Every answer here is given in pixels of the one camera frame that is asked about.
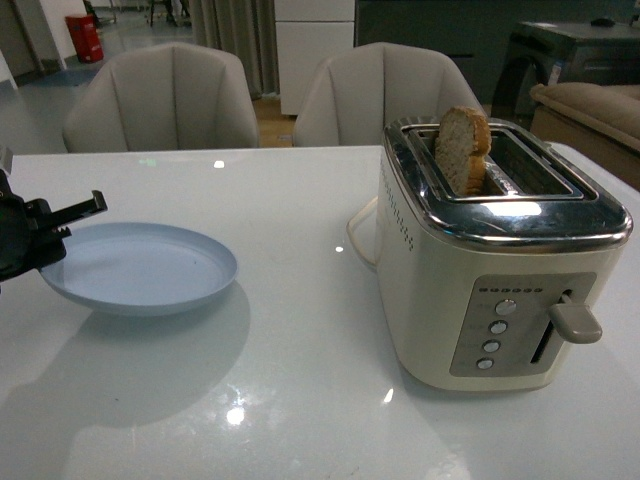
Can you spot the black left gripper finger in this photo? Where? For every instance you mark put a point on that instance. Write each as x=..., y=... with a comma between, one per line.
x=85, y=209
x=57, y=233

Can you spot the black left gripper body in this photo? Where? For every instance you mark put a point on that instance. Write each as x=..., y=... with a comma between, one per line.
x=23, y=239

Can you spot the light blue plate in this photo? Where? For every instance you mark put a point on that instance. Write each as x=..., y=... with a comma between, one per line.
x=141, y=269

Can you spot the bread slice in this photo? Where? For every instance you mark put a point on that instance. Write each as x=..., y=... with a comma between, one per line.
x=464, y=140

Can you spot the left beige chair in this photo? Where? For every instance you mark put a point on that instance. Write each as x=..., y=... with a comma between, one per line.
x=167, y=97

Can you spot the beige chair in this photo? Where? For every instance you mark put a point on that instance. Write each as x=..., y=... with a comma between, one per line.
x=352, y=96
x=167, y=97

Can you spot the grey curtain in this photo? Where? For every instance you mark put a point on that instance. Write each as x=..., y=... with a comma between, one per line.
x=245, y=28

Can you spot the white drawer cabinet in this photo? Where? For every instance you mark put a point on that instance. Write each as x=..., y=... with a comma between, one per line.
x=308, y=31

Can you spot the right beige chair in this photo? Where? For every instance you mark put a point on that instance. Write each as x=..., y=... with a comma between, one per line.
x=352, y=96

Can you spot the cream two-slot toaster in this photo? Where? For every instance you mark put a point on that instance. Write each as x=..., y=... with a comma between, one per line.
x=488, y=292

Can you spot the dark grey counter cabinet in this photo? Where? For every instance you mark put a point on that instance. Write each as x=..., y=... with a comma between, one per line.
x=475, y=34

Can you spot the black washing machine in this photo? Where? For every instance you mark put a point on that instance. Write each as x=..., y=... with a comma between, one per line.
x=551, y=53

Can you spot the brown sofa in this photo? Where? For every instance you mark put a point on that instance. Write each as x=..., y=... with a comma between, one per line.
x=601, y=122

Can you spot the black computer mouse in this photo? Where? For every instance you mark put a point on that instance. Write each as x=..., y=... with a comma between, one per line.
x=603, y=22

